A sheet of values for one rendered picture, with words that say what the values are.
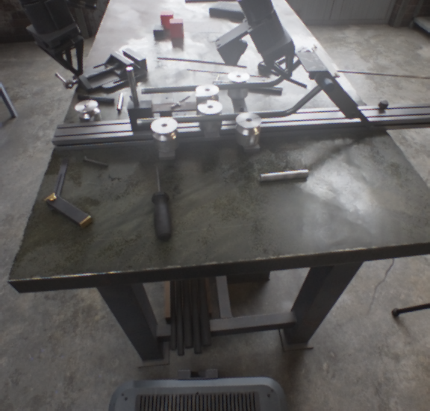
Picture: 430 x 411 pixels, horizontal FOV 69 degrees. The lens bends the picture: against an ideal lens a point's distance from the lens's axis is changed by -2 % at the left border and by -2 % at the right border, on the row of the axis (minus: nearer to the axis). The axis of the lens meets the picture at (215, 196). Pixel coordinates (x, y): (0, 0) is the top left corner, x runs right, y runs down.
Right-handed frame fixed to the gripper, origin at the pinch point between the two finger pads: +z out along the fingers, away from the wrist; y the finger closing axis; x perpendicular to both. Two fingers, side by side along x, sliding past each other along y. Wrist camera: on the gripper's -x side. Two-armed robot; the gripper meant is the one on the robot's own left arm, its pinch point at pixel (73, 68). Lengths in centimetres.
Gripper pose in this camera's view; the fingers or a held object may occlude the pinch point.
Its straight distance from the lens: 77.2
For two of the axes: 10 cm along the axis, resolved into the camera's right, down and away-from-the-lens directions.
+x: -7.0, 6.3, -3.3
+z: 1.2, 5.6, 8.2
